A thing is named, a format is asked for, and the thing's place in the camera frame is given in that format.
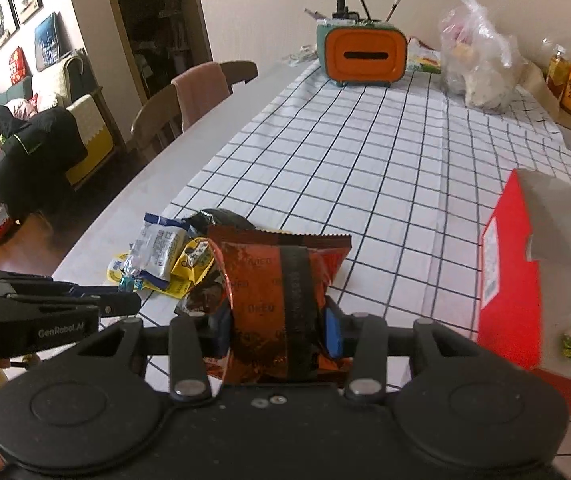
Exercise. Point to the blue and white snack packet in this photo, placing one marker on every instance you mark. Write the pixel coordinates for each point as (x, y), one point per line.
(158, 247)

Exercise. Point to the checked white tablecloth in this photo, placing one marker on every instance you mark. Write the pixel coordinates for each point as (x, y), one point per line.
(365, 160)

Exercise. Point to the cream armchair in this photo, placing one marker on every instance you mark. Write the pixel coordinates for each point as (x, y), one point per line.
(88, 125)

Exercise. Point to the orange-brown snack packet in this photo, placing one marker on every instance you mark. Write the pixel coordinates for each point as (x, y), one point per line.
(265, 290)

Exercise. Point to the yellow snack packet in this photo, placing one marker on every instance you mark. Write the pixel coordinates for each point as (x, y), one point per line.
(193, 260)

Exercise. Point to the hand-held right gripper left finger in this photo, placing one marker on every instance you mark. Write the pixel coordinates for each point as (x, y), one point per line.
(221, 335)

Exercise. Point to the small teal wrapped candy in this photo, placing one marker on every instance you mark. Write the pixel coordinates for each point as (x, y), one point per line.
(129, 282)

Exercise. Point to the clear plastic bag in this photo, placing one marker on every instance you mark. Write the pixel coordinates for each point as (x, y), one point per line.
(480, 65)

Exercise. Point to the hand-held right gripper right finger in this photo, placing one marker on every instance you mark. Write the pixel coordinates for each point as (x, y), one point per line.
(335, 335)

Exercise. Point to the blue cushion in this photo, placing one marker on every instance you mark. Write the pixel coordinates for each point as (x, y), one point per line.
(48, 40)

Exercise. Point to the dark brown snack packet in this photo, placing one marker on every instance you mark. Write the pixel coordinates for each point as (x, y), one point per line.
(205, 297)

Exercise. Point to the green and yellow packet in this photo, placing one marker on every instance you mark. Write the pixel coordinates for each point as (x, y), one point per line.
(423, 57)

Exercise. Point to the cream sideboard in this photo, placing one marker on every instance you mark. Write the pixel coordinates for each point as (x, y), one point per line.
(565, 125)

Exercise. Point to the amber jar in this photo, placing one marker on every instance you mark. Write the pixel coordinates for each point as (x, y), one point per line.
(558, 72)

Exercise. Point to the black clothing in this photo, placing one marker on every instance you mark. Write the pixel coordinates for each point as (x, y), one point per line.
(35, 150)

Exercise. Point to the orange tissue box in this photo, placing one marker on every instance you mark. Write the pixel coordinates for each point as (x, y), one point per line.
(363, 52)

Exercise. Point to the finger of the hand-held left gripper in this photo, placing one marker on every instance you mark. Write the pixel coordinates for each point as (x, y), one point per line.
(110, 302)
(20, 282)

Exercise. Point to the red cardboard box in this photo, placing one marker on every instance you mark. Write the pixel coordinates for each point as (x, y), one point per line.
(510, 280)

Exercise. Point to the black snack packet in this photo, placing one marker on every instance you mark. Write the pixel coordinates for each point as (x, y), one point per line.
(220, 220)

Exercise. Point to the pink cloth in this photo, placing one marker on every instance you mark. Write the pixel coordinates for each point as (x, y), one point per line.
(200, 92)

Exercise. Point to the wooden chair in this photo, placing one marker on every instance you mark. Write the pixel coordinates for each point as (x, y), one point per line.
(155, 120)
(240, 72)

